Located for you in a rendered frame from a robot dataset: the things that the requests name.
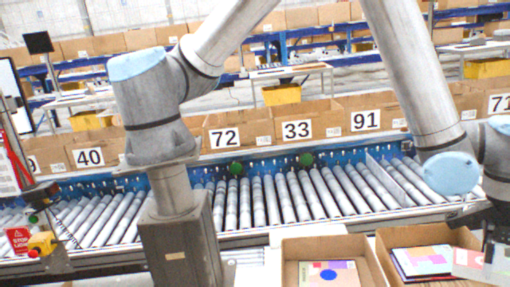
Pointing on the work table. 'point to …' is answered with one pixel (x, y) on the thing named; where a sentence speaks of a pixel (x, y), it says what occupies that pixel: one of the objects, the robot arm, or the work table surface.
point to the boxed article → (472, 258)
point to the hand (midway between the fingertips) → (483, 264)
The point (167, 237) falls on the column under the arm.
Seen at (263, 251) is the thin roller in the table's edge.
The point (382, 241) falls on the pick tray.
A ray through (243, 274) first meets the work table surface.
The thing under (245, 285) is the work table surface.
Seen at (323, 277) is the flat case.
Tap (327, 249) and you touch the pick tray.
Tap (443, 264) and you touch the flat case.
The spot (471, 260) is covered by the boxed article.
